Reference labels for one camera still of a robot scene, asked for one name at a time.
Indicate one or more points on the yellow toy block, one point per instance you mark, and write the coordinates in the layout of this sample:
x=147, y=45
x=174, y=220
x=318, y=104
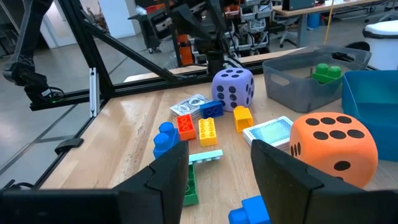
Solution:
x=242, y=119

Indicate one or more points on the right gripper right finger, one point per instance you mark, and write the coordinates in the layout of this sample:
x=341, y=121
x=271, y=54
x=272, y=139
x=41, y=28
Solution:
x=295, y=199

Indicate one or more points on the smoky grey translucent bin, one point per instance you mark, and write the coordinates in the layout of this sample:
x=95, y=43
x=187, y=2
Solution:
x=292, y=93

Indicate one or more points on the black and white card deck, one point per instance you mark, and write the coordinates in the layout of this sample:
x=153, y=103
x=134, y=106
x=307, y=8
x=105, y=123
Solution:
x=186, y=107

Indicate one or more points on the wooden top desk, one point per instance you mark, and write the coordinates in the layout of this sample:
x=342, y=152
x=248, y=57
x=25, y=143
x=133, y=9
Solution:
x=302, y=31

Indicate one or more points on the orange machine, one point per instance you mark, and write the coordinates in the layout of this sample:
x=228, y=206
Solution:
x=185, y=51

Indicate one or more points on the grey bin shelf cart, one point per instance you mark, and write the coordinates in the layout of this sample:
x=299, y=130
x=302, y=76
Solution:
x=255, y=25

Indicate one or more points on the black equipment case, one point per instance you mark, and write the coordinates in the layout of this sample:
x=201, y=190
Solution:
x=298, y=4

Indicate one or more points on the black cart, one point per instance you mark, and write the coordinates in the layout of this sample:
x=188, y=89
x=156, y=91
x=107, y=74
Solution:
x=149, y=28

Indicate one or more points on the purple foam die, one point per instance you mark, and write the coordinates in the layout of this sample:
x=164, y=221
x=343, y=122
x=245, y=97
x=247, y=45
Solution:
x=233, y=90

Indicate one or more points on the blue barrel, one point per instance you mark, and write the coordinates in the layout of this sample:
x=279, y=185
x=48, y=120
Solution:
x=314, y=20

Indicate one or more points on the small blue brick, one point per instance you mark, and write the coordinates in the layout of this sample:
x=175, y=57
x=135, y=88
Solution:
x=211, y=110

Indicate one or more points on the blue two-stud toy block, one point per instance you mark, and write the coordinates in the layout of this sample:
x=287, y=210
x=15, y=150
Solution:
x=164, y=140

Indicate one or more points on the dark green brick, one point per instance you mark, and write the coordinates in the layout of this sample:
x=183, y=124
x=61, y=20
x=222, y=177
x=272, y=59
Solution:
x=191, y=186

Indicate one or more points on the orange-red flat brick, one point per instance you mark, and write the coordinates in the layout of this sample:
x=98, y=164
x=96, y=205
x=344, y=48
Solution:
x=186, y=127

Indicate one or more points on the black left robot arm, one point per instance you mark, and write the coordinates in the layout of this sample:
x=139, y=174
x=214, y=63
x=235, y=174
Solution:
x=215, y=63

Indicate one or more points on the green toy block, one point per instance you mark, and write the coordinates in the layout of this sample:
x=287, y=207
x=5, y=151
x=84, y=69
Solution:
x=325, y=74

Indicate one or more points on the white trash bin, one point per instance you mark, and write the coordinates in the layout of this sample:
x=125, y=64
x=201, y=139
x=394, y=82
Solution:
x=385, y=46

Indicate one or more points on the teal brick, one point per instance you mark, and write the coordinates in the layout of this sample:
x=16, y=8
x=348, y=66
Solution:
x=206, y=155

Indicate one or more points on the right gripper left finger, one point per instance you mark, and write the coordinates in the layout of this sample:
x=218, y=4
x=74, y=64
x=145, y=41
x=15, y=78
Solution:
x=161, y=193

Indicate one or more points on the orange foam die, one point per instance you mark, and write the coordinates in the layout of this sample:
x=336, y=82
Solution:
x=335, y=149

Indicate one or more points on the blue-backed card deck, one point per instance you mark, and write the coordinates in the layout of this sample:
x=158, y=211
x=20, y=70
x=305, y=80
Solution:
x=270, y=132

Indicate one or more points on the yellow flat brick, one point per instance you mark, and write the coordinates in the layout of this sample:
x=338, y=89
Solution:
x=207, y=132

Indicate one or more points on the blue plastic bin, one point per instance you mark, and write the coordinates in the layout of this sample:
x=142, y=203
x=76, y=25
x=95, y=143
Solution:
x=373, y=99

